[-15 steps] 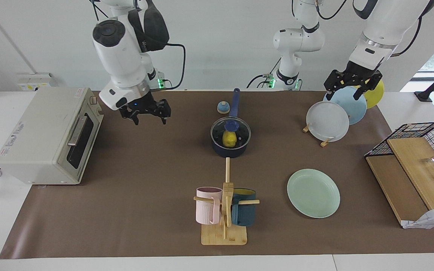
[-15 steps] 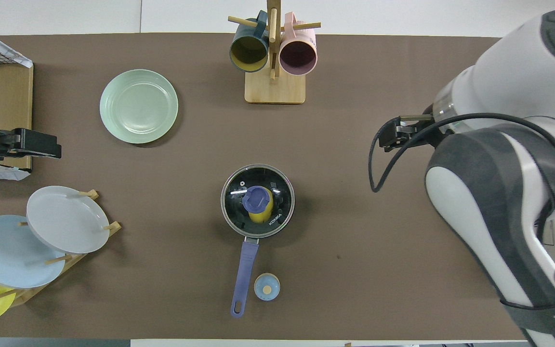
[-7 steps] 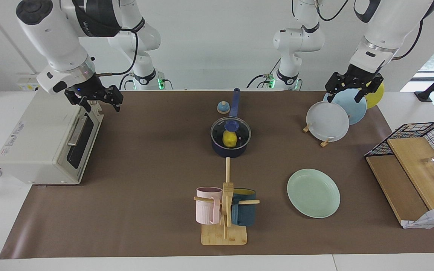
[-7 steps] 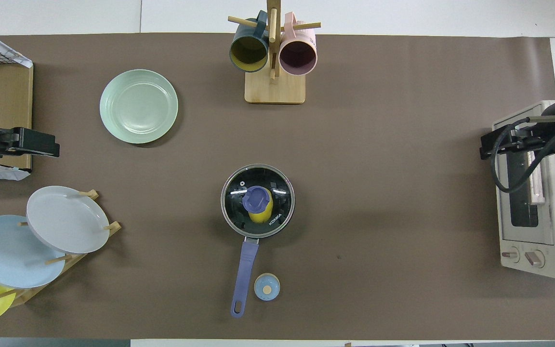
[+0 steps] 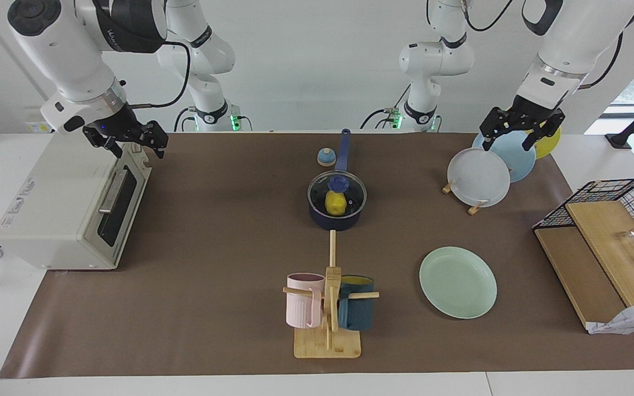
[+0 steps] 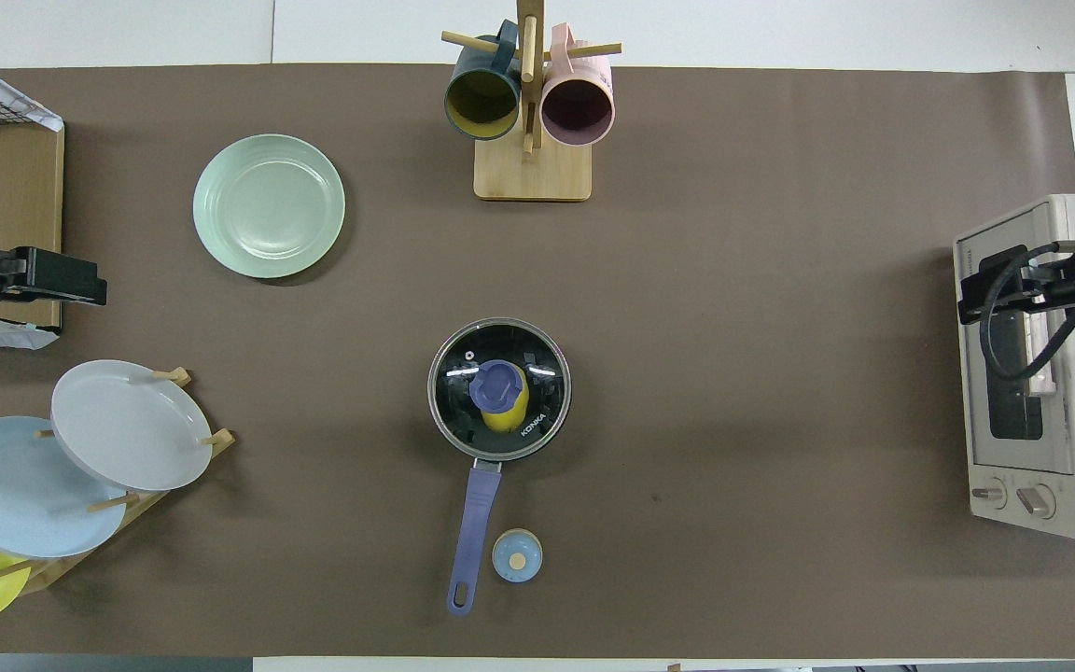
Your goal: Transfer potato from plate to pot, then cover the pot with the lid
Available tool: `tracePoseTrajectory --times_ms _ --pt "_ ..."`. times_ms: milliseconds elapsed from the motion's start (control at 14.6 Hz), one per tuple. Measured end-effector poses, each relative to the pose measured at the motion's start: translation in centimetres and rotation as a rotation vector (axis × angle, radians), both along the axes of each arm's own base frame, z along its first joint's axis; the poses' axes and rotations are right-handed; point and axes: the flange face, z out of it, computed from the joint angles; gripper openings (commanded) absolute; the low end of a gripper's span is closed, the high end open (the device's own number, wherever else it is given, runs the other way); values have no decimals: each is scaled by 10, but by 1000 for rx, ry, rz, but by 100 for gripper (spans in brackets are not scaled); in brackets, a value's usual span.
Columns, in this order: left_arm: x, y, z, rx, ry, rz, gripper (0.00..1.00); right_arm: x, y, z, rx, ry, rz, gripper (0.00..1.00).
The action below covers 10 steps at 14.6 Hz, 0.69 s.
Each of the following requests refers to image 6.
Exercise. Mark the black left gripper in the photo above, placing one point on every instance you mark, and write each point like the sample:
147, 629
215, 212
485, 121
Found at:
52, 275

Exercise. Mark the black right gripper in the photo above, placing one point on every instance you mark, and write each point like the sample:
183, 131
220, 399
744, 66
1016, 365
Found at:
999, 275

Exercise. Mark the glass lid blue knob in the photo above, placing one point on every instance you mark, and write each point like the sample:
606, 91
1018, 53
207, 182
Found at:
498, 385

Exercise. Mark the yellow lemon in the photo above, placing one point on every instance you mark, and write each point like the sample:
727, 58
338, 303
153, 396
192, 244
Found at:
505, 422

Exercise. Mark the grey plate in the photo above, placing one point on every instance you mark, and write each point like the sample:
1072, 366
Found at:
127, 425

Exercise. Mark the wooden plate rack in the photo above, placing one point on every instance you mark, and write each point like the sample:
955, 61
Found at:
217, 437

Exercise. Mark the green plate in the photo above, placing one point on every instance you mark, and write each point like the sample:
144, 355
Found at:
267, 205

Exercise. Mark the light blue plate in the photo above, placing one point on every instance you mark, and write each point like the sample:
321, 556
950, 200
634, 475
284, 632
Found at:
15, 495

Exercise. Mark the beige toaster oven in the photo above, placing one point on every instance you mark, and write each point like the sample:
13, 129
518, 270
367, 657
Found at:
1060, 448

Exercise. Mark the brown table mat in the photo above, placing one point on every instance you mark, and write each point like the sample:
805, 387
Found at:
733, 467

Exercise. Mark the dark teal mug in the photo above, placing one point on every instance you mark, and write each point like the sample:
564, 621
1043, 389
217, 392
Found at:
481, 103

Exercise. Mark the pink mug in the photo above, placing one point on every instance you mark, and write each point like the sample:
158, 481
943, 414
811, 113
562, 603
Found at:
578, 107

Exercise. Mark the wooden mug tree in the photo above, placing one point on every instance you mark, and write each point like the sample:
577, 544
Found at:
533, 173

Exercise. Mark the small blue bell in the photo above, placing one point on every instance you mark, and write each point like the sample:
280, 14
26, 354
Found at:
517, 555

